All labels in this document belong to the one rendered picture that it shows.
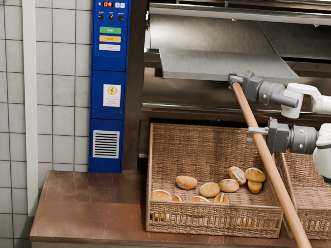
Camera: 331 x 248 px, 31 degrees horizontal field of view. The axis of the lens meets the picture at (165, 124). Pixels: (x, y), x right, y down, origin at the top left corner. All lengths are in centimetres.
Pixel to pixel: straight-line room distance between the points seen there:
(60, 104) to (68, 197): 42
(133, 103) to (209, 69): 43
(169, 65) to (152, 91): 25
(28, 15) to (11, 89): 36
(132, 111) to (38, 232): 70
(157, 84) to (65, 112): 44
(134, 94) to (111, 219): 58
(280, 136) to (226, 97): 86
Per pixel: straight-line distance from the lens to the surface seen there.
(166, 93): 270
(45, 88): 273
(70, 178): 280
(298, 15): 252
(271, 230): 252
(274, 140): 191
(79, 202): 263
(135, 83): 268
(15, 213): 307
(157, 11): 243
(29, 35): 263
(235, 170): 276
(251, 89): 228
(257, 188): 275
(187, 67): 249
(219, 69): 250
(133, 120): 276
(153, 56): 264
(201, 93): 271
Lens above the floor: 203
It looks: 25 degrees down
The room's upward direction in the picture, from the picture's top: 5 degrees clockwise
